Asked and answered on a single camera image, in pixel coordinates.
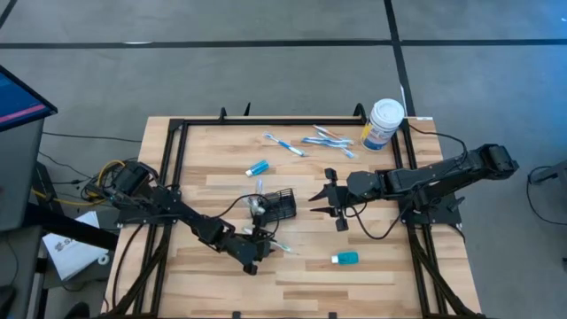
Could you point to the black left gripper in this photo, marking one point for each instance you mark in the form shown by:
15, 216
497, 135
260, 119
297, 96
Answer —
246, 250

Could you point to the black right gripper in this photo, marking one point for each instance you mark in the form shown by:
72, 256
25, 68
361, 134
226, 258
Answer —
343, 199

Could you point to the green toothbrush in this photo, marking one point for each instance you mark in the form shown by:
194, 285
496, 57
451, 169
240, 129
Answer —
257, 212
283, 247

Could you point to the orange white toothbrush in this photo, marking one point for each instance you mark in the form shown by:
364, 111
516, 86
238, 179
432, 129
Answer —
253, 203
328, 131

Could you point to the teal mouthwash bottle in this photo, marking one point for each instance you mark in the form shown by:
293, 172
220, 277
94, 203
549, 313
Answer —
347, 258

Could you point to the blue white toothbrush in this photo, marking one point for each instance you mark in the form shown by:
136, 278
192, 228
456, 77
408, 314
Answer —
323, 140
285, 145
350, 153
332, 144

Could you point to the pale blue toothbrush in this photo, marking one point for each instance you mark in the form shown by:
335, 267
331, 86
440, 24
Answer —
259, 186

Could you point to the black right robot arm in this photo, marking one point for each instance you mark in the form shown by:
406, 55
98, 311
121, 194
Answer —
443, 170

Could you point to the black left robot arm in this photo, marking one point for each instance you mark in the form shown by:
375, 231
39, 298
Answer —
177, 206

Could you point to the blue mouthwash bottle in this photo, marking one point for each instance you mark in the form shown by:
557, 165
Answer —
259, 167

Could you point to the white wipes canister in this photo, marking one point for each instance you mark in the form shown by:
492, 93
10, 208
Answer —
383, 124

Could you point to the small white tape roll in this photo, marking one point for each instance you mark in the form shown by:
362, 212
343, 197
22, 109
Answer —
100, 259

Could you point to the white printed paper sheet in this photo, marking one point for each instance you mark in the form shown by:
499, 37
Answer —
71, 257

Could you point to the person's foot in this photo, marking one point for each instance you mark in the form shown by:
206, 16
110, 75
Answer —
77, 312

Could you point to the black desk bar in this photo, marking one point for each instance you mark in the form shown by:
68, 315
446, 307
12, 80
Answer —
66, 228

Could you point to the grey cabinet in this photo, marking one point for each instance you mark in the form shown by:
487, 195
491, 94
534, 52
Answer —
17, 177

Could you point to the monitor with blue screen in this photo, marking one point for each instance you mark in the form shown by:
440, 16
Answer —
17, 102

